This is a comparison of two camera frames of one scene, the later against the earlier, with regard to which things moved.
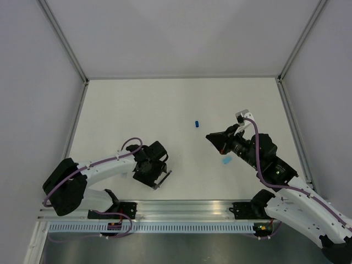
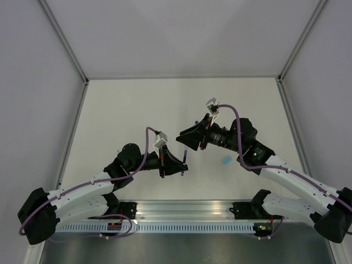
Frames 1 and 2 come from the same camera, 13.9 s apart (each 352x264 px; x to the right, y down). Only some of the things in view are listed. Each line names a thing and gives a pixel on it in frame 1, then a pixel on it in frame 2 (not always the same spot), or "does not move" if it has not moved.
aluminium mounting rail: (160, 210) does not move
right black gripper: (222, 141) to (192, 136)
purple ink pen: (165, 177) to (185, 158)
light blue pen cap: (226, 159) does not move
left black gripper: (160, 167) to (172, 165)
